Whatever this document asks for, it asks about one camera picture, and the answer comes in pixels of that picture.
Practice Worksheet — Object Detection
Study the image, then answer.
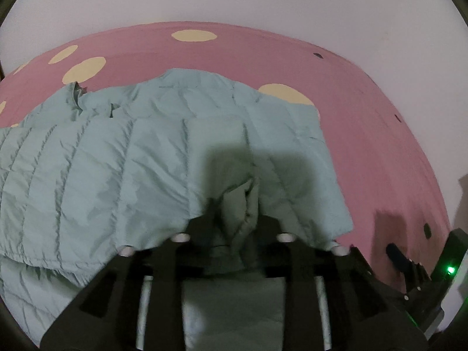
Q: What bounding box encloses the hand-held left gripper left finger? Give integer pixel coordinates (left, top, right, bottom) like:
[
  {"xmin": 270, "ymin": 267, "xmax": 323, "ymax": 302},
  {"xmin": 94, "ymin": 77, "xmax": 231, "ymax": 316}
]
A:
[{"xmin": 46, "ymin": 199, "xmax": 222, "ymax": 351}]

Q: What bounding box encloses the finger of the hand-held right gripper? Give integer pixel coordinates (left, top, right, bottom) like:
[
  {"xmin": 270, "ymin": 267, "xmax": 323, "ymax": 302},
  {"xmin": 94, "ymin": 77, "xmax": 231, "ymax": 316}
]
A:
[{"xmin": 386, "ymin": 242, "xmax": 434, "ymax": 295}]

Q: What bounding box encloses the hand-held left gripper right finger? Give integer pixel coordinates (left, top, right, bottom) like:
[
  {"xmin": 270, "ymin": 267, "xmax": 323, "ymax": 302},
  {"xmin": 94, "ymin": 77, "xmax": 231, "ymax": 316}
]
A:
[{"xmin": 255, "ymin": 215, "xmax": 422, "ymax": 351}]

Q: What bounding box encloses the light green puffer jacket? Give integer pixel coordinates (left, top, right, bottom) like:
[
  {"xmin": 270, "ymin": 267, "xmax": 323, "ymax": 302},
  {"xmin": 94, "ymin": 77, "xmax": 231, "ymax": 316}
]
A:
[{"xmin": 0, "ymin": 68, "xmax": 355, "ymax": 351}]

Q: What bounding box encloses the pink polka dot bed sheet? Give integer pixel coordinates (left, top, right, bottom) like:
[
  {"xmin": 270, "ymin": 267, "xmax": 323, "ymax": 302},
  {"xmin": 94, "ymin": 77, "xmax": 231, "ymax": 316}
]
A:
[{"xmin": 0, "ymin": 21, "xmax": 453, "ymax": 289}]

